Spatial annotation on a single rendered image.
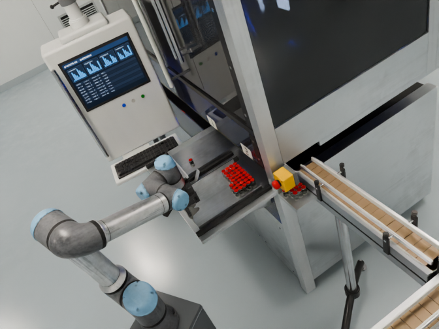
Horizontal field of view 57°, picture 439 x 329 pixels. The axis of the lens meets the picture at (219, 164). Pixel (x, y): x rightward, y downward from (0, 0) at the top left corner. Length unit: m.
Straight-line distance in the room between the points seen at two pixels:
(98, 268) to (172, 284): 1.35
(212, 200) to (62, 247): 0.83
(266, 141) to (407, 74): 0.78
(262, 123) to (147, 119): 1.08
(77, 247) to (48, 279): 2.16
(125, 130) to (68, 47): 0.58
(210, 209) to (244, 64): 0.73
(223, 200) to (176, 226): 1.29
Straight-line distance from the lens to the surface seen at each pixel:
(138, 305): 1.55
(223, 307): 2.62
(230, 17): 1.37
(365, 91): 1.92
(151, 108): 2.49
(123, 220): 1.35
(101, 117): 2.45
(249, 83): 1.48
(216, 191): 1.94
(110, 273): 1.58
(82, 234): 1.29
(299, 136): 1.74
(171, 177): 1.59
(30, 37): 6.93
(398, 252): 1.54
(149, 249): 3.10
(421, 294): 1.42
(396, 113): 2.16
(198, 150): 2.22
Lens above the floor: 2.20
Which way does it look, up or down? 40 degrees down
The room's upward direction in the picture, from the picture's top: 22 degrees counter-clockwise
